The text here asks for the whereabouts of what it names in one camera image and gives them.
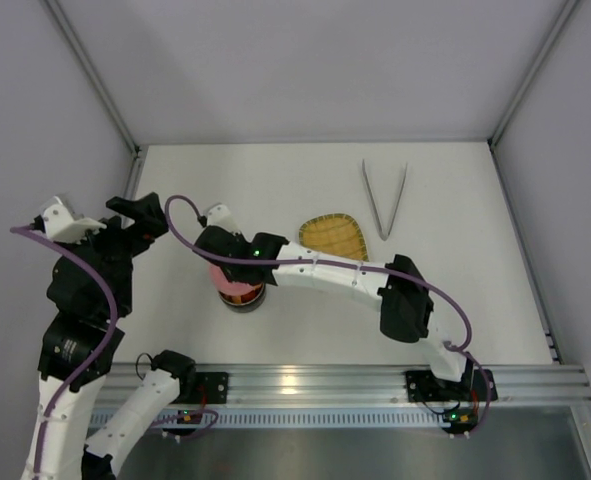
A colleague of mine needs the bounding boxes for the pink round lid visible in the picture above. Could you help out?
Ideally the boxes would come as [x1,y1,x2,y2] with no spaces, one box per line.
[208,264,257,296]

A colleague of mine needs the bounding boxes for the stainless steel tongs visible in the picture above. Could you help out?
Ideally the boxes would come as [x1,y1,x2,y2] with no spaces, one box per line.
[360,158,409,242]

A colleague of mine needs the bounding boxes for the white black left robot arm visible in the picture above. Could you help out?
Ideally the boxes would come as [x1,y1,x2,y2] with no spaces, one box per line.
[11,193,197,479]

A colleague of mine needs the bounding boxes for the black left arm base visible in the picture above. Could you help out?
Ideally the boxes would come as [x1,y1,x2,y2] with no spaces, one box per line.
[173,371,229,406]

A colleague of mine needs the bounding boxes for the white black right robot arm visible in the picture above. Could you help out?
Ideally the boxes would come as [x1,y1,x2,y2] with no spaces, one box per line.
[193,226,472,382]

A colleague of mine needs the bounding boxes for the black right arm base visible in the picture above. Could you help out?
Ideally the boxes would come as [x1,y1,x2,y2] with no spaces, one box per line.
[404,370,499,403]

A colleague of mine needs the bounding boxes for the stainless steel round bowl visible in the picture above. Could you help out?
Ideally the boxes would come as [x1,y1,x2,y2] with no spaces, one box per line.
[218,283,266,313]

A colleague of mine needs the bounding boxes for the green bamboo woven tray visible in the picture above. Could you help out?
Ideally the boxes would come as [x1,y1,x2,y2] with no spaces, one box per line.
[298,213,369,261]

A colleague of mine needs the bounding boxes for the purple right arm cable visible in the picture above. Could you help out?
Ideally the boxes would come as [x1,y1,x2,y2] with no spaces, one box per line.
[165,194,494,436]

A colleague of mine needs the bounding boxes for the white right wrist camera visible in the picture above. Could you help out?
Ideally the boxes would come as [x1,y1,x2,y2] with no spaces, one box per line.
[202,203,242,235]

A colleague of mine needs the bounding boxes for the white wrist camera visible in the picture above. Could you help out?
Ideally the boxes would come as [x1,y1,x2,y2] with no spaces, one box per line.
[33,195,107,244]
[202,203,242,235]

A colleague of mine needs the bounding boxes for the left aluminium frame post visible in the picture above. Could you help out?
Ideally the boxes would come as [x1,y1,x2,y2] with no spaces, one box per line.
[40,0,142,198]

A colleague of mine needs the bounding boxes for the aluminium frame post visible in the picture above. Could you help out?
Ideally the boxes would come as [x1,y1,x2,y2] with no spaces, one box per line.
[40,0,142,198]
[487,0,583,302]

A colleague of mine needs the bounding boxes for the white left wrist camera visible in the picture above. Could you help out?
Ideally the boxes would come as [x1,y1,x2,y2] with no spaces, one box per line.
[33,195,107,244]

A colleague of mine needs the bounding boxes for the aluminium mounting rail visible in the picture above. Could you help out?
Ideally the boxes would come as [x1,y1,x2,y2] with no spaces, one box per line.
[94,362,591,409]

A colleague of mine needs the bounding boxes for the white slotted cable duct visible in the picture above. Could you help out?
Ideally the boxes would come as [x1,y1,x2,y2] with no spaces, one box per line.
[152,408,450,429]

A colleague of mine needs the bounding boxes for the right aluminium frame post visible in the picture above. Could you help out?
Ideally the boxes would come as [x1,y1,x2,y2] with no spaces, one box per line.
[487,0,583,302]

